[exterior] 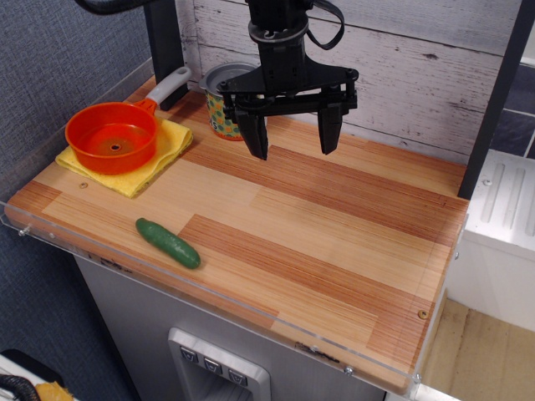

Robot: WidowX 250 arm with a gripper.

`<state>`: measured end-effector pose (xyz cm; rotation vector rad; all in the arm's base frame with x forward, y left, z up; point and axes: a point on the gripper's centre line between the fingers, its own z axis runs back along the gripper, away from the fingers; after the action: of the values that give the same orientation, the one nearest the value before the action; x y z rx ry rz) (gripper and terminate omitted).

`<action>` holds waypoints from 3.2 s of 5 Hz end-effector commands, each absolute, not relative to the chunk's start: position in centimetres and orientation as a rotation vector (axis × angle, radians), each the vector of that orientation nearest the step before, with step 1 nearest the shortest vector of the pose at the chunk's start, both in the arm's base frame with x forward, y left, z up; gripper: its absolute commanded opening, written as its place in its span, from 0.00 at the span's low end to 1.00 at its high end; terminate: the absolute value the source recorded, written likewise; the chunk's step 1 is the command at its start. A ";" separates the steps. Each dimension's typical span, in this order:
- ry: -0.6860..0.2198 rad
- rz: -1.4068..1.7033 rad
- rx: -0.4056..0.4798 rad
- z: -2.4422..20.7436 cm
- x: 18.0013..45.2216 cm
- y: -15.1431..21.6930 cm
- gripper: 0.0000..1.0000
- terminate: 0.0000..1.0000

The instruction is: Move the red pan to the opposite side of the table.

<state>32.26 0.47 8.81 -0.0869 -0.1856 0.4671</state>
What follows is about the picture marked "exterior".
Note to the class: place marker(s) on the red pan with grey handle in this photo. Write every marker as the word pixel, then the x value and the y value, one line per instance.
pixel 115 138

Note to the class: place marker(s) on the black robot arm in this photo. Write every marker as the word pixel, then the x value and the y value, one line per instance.
pixel 282 12

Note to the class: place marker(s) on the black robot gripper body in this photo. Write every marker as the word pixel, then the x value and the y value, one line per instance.
pixel 288 81

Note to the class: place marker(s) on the white ribbed appliance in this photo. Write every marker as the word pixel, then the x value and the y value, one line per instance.
pixel 493 269

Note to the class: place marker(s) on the yellow object at corner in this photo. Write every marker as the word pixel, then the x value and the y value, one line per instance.
pixel 53 392

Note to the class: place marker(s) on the green toy cucumber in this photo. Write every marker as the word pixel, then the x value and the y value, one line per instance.
pixel 166 241

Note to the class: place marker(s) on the grey cabinet with dispenser panel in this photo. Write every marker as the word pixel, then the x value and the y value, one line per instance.
pixel 177 348

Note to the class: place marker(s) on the patterned tin can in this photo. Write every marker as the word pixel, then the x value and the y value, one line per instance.
pixel 223 127

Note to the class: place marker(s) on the yellow folded cloth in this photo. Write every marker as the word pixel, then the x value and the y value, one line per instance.
pixel 171 141

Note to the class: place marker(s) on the black right upright post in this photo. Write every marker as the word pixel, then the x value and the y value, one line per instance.
pixel 506 74

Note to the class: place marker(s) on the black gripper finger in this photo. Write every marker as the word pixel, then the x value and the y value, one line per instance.
pixel 254 132
pixel 329 125

